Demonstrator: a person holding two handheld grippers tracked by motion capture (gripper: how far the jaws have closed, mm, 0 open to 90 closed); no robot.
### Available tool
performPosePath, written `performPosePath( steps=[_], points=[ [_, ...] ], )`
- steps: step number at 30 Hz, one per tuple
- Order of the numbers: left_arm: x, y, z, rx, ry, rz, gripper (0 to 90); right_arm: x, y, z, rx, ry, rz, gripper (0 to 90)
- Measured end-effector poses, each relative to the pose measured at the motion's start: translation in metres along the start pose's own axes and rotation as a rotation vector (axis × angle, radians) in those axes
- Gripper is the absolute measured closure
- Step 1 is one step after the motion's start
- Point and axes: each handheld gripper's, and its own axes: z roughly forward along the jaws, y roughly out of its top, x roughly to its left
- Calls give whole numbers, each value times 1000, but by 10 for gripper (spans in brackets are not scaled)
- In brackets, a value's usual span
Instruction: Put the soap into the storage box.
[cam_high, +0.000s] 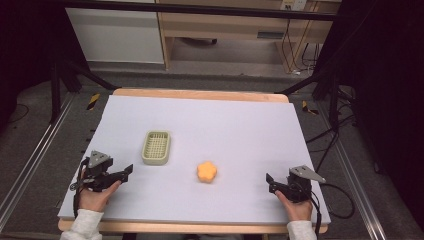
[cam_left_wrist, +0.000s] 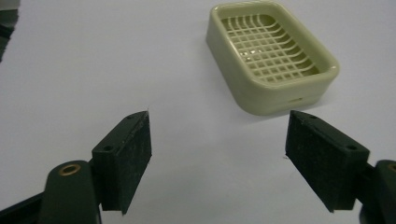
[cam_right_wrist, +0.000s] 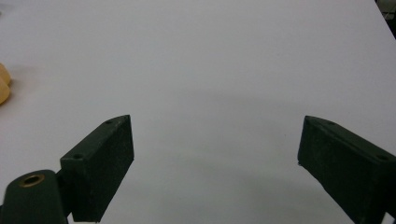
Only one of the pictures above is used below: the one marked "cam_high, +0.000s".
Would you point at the light wooden desk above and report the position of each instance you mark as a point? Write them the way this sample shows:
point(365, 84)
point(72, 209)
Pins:
point(226, 25)

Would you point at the black horizontal frame bar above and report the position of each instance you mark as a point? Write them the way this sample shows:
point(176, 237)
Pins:
point(200, 9)

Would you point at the black metal stand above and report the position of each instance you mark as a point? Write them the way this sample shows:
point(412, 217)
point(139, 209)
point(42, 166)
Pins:
point(328, 86)
point(66, 80)

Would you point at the wooden table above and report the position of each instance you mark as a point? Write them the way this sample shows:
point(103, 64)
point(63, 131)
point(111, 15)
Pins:
point(200, 94)

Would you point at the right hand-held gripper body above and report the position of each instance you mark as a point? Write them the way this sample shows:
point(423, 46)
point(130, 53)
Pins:
point(301, 185)

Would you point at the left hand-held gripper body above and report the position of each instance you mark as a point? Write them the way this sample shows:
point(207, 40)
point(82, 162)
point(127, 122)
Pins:
point(97, 168)

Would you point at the orange flower-shaped soap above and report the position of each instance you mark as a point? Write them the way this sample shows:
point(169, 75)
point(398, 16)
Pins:
point(206, 172)

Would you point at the metal floor rail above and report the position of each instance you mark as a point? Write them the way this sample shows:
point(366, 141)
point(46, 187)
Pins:
point(33, 160)
point(356, 180)

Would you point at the white cabinet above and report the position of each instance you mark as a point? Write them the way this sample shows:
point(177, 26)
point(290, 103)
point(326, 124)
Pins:
point(116, 33)

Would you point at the person's right hand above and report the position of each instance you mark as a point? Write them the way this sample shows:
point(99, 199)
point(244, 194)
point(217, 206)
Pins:
point(298, 210)

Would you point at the white foam board mat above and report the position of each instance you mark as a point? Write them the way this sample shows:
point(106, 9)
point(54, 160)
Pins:
point(233, 133)

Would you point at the green slotted soap dish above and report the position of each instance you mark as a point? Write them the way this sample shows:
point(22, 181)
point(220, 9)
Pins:
point(156, 148)

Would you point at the person's left hand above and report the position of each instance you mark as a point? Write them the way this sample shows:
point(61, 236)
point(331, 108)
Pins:
point(95, 199)

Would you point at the black yellow striped floor tape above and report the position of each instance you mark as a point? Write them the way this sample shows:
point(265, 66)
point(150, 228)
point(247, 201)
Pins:
point(93, 101)
point(309, 108)

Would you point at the white power strip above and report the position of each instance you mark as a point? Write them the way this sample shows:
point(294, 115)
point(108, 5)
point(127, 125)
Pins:
point(294, 4)

